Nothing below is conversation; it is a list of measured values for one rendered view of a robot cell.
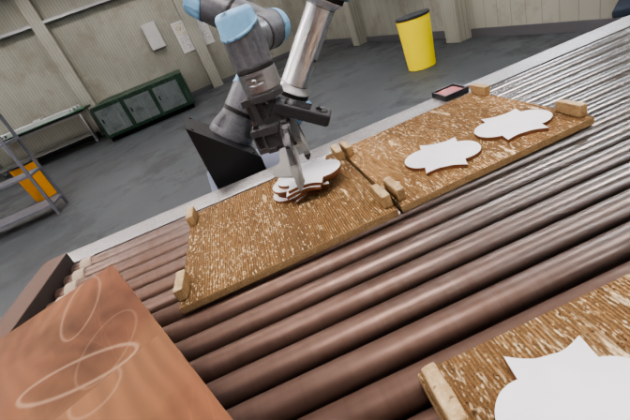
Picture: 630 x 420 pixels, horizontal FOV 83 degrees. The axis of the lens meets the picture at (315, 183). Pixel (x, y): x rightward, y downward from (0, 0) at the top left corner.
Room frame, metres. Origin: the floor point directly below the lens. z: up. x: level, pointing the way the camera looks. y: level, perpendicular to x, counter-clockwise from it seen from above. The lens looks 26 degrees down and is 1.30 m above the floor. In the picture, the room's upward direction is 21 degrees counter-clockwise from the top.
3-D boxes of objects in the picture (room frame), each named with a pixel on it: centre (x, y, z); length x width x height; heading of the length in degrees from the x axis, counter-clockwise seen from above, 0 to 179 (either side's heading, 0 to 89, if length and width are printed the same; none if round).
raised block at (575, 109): (0.61, -0.52, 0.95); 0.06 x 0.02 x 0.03; 6
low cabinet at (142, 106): (9.67, 3.18, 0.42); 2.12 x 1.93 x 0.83; 102
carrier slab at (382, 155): (0.73, -0.31, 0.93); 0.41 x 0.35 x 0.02; 96
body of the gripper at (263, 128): (0.73, 0.03, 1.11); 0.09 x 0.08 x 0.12; 75
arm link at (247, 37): (0.73, 0.02, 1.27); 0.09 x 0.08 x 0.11; 151
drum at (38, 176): (5.86, 4.12, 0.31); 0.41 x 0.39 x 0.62; 102
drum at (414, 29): (4.85, -1.96, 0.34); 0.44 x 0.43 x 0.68; 103
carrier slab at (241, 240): (0.68, 0.10, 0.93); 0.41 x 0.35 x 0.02; 95
